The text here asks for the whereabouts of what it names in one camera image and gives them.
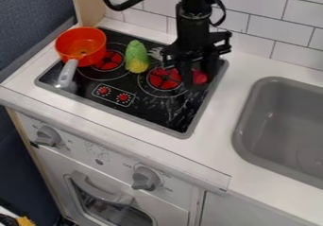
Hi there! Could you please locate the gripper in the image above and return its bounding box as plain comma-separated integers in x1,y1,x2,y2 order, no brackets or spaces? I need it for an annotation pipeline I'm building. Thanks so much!
160,30,234,91

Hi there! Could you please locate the red fork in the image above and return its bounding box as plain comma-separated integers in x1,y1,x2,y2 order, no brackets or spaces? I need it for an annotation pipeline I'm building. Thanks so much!
190,68,212,86

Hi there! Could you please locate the green and yellow toy corn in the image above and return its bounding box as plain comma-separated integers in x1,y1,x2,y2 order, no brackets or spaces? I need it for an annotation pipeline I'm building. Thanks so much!
123,39,152,75

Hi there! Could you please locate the toy stove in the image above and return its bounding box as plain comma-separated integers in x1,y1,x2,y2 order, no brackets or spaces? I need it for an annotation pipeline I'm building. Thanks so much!
34,26,231,140

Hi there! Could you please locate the toy sink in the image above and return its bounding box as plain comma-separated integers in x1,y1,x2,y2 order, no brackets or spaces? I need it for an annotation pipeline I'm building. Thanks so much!
230,76,323,190

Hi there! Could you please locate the orange pot with grey handle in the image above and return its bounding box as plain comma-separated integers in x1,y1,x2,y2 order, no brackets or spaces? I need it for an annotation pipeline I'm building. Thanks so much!
53,26,109,89

